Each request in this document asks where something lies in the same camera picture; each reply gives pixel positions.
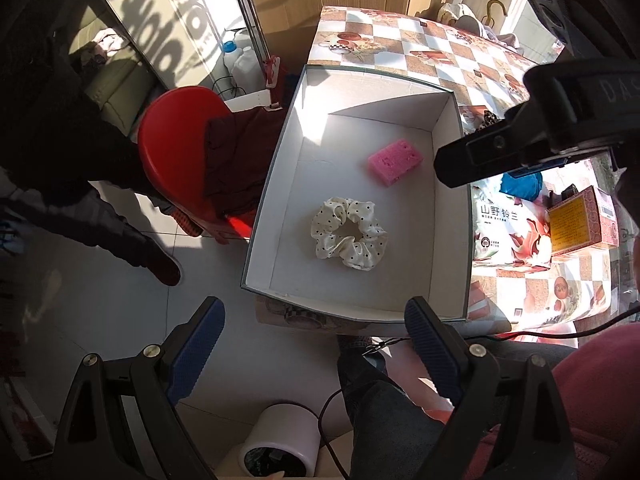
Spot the thin black floor cable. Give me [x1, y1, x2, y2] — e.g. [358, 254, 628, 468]
[210, 74, 247, 99]

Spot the white polka dot scrunchie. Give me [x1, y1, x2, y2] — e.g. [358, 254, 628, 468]
[310, 197, 388, 273]

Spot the beige leather sofa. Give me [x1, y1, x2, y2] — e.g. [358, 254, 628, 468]
[82, 5, 158, 136]

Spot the white cylindrical bin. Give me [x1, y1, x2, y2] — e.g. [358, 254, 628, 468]
[239, 401, 321, 478]

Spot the red plastic stool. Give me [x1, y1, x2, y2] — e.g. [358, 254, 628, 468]
[137, 86, 253, 246]

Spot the pale cloth on sofa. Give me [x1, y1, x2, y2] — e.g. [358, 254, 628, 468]
[92, 29, 132, 58]

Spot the blue plastic shoe cover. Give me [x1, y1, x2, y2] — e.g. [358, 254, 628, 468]
[500, 172, 543, 200]

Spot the pile of pale clothes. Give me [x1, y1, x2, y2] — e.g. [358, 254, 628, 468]
[437, 2, 523, 51]

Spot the orange patterned carton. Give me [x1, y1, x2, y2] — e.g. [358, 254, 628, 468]
[545, 186, 621, 257]

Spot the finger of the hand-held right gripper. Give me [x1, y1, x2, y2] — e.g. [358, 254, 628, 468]
[433, 102, 615, 189]

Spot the checkered printed tablecloth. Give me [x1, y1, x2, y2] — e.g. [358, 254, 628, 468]
[255, 5, 631, 337]

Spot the dark red cloth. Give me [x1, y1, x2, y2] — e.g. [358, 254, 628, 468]
[202, 105, 286, 218]

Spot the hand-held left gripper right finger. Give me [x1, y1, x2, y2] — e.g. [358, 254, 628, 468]
[404, 296, 578, 480]

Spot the white panel board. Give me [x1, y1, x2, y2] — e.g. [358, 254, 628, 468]
[80, 0, 246, 93]

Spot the mop with red hook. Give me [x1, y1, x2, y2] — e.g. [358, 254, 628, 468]
[205, 0, 287, 111]

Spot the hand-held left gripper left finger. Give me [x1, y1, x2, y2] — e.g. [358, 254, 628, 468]
[52, 296, 226, 480]

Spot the small pink sponge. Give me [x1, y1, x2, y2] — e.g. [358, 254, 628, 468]
[367, 135, 425, 187]

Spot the white cardboard box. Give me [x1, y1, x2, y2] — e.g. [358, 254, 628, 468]
[241, 64, 473, 323]

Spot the white jug with blue cap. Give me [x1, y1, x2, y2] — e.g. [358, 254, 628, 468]
[222, 27, 251, 86]

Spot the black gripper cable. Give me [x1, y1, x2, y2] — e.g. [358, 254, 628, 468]
[318, 305, 640, 480]

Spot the person's pink sweater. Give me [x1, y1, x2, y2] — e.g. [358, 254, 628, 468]
[470, 305, 640, 480]

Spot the floral tissue pack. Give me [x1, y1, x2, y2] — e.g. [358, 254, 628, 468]
[470, 182, 553, 268]

